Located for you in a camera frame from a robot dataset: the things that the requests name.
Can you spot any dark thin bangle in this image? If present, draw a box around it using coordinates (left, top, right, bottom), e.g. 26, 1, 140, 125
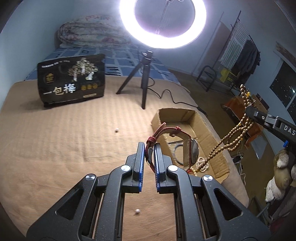
173, 143, 184, 166

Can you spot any wristwatch with red strap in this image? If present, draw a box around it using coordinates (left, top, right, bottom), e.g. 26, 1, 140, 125
144, 123, 199, 171

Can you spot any brown wooden bead necklace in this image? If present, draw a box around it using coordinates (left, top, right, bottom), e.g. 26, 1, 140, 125
199, 84, 258, 171

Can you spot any orange cloth covered box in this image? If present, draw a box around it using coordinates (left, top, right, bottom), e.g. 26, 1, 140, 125
221, 94, 269, 147

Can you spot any yellow box on rack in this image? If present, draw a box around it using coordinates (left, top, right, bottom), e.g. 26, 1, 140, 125
219, 68, 236, 83

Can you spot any brown cardboard box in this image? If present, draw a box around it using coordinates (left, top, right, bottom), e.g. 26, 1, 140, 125
152, 108, 230, 183

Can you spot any black clothes rack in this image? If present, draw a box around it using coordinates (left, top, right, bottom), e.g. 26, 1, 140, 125
196, 16, 260, 92

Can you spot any tan blanket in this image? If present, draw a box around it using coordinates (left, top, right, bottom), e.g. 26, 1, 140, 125
0, 75, 249, 241

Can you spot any black tripod stand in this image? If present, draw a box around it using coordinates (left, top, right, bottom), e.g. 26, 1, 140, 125
115, 50, 155, 110

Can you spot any blue checkered bed sheet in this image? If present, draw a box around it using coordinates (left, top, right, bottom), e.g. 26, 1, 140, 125
45, 45, 179, 84

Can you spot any black snack bag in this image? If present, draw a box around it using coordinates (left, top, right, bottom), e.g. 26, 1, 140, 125
37, 54, 105, 108

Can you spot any folded floral quilt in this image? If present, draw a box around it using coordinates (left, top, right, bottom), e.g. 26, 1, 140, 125
57, 15, 132, 48

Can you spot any black power cable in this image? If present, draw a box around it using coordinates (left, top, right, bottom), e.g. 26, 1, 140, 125
146, 76, 208, 115

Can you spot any white ring light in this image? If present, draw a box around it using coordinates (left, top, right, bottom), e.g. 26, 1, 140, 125
119, 1, 207, 49

